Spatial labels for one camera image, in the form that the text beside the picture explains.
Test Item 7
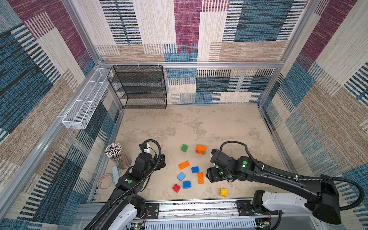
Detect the yellow lego brick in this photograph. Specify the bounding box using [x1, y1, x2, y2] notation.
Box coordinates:
[219, 188, 227, 197]

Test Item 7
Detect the dark green lego brick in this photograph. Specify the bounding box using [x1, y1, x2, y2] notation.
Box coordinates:
[181, 144, 188, 152]

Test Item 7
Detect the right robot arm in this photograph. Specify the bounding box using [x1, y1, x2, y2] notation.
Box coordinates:
[206, 149, 342, 225]

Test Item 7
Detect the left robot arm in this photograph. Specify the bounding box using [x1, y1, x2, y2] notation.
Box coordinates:
[85, 149, 165, 230]

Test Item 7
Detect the blue lego brick centre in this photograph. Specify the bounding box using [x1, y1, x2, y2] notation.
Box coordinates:
[191, 166, 199, 173]

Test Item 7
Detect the light blue lego brick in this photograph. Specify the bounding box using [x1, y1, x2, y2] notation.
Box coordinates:
[177, 172, 186, 181]

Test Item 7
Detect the red lego brick left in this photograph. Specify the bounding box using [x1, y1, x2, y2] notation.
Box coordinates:
[172, 184, 181, 194]

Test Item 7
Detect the blue lego brick lower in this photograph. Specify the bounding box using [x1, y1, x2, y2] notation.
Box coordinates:
[183, 181, 192, 189]

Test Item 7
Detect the light blue small object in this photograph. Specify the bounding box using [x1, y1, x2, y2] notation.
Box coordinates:
[112, 166, 120, 184]

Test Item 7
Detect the cup of pens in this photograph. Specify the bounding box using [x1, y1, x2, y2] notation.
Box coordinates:
[105, 143, 132, 170]

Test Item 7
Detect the circuit board with leds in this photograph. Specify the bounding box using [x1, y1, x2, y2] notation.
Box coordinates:
[255, 218, 271, 230]

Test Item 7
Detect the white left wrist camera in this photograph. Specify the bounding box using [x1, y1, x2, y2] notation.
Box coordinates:
[140, 143, 150, 153]

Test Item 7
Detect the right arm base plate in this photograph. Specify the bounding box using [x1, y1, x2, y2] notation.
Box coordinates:
[234, 200, 279, 217]

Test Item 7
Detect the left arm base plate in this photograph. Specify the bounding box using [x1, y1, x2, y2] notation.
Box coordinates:
[141, 203, 160, 219]

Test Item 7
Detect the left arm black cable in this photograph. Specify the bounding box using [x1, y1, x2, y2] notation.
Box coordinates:
[84, 139, 163, 230]

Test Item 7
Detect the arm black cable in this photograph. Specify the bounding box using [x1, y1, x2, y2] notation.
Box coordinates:
[219, 140, 366, 230]
[84, 139, 163, 230]

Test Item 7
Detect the white cable duct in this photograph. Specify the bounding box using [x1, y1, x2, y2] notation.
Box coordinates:
[145, 218, 257, 230]

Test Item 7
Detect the black wire mesh shelf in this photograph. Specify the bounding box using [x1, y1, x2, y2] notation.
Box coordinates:
[107, 65, 168, 109]

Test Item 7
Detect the white wire mesh basket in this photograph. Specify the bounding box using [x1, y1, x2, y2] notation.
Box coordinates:
[62, 69, 110, 129]

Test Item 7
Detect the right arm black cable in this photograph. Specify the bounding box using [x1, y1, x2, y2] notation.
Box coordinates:
[219, 140, 366, 230]

